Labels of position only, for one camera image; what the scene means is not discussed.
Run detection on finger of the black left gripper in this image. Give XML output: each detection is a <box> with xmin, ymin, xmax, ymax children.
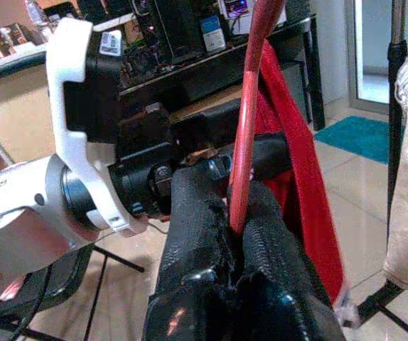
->
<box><xmin>170</xmin><ymin>104</ymin><xmax>243</xmax><ymax>150</ymax></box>
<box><xmin>203</xmin><ymin>133</ymin><xmax>293</xmax><ymax>184</ymax></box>

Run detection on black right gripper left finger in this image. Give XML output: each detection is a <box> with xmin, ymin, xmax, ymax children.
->
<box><xmin>143</xmin><ymin>165</ymin><xmax>237</xmax><ymax>341</ymax></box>

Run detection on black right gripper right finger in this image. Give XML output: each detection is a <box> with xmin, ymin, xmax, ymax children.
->
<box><xmin>227</xmin><ymin>180</ymin><xmax>347</xmax><ymax>341</ymax></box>

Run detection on plain red shirt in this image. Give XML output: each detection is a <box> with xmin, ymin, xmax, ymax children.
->
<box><xmin>252</xmin><ymin>38</ymin><xmax>360</xmax><ymax>328</ymax></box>

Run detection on red clothes hanger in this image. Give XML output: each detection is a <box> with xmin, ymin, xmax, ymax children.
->
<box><xmin>227</xmin><ymin>0</ymin><xmax>286</xmax><ymax>235</ymax></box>

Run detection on black shelf table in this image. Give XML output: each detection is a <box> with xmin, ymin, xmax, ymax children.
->
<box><xmin>118</xmin><ymin>13</ymin><xmax>328</xmax><ymax>132</ymax></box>

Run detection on blue floor mat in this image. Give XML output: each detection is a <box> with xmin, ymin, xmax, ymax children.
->
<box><xmin>313</xmin><ymin>115</ymin><xmax>406</xmax><ymax>166</ymax></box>

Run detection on blue white carton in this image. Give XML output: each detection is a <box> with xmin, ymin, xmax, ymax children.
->
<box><xmin>199</xmin><ymin>16</ymin><xmax>226</xmax><ymax>54</ymax></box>

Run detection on black computer tower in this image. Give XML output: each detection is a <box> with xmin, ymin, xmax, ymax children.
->
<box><xmin>154</xmin><ymin>0</ymin><xmax>205</xmax><ymax>65</ymax></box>

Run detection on white device box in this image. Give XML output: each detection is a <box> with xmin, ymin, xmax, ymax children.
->
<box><xmin>221</xmin><ymin>0</ymin><xmax>290</xmax><ymax>36</ymax></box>

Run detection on metal clothes rack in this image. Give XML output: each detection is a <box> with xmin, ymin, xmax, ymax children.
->
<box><xmin>353</xmin><ymin>0</ymin><xmax>408</xmax><ymax>341</ymax></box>

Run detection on glass door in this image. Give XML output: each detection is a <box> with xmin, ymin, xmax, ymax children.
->
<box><xmin>345</xmin><ymin>0</ymin><xmax>393</xmax><ymax>111</ymax></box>

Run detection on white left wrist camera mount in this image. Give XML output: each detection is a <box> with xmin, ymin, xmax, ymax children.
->
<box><xmin>45</xmin><ymin>16</ymin><xmax>151</xmax><ymax>238</ymax></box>

